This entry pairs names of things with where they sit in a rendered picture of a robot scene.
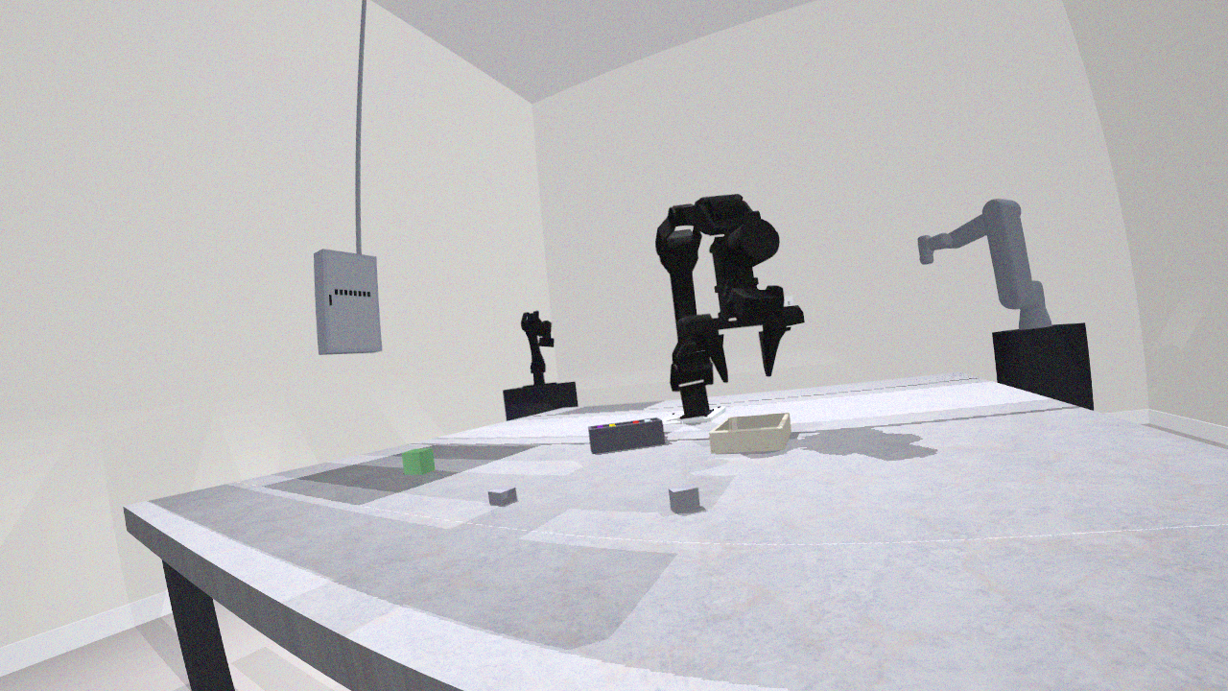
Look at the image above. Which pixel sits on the green cube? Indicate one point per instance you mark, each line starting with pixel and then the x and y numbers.
pixel 418 461

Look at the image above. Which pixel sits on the beige shallow rectangular tray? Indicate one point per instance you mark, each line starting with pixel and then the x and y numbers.
pixel 765 432

